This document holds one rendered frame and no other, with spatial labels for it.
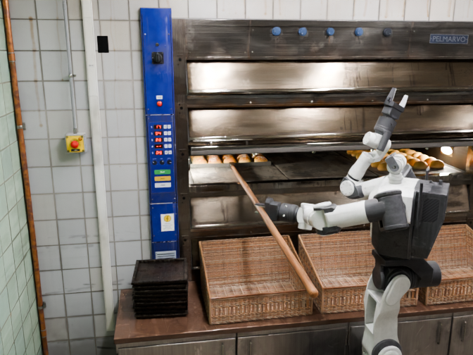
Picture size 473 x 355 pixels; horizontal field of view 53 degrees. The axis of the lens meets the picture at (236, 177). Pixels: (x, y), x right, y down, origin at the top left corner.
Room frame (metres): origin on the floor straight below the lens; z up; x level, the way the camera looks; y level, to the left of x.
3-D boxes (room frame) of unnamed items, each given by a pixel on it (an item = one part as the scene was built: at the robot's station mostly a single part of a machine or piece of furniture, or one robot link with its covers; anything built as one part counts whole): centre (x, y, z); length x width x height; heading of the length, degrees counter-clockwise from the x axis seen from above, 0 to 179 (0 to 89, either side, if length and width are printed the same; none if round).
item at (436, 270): (1.95, -0.76, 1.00); 0.28 x 0.13 x 0.18; 99
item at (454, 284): (2.65, -1.26, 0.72); 0.56 x 0.49 x 0.28; 101
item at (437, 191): (1.93, -0.72, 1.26); 0.34 x 0.30 x 0.36; 154
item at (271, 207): (2.18, -0.20, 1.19); 0.12 x 0.10 x 0.13; 64
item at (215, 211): (2.82, -0.61, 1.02); 1.79 x 0.11 x 0.19; 99
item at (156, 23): (3.56, 0.57, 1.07); 1.93 x 0.16 x 2.15; 9
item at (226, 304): (2.46, -0.09, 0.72); 0.56 x 0.49 x 0.28; 100
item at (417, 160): (3.34, -1.12, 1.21); 0.61 x 0.48 x 0.06; 9
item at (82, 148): (2.53, 0.86, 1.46); 0.10 x 0.07 x 0.10; 99
